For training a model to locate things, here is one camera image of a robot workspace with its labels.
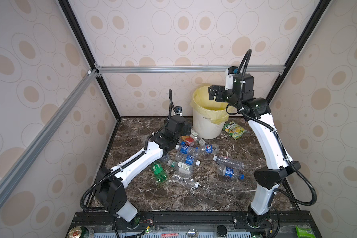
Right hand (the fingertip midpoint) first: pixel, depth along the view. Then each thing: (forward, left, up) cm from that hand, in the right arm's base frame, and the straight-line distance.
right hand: (217, 88), depth 70 cm
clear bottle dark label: (-18, -11, -41) cm, 46 cm away
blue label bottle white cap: (-9, +15, -39) cm, 43 cm away
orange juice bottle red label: (-1, +13, -40) cm, 42 cm away
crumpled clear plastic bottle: (-26, +15, -44) cm, 54 cm away
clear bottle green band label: (-21, +18, -40) cm, 49 cm away
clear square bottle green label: (+3, +9, -40) cm, 41 cm away
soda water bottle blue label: (-17, +13, -39) cm, 44 cm away
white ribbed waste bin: (+3, +2, -33) cm, 33 cm away
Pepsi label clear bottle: (-8, -4, -41) cm, 42 cm away
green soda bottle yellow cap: (-26, +30, -41) cm, 57 cm away
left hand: (-6, +15, -14) cm, 22 cm away
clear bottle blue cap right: (-22, -8, -43) cm, 49 cm away
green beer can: (-53, +60, -33) cm, 87 cm away
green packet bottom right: (-53, -40, -44) cm, 80 cm away
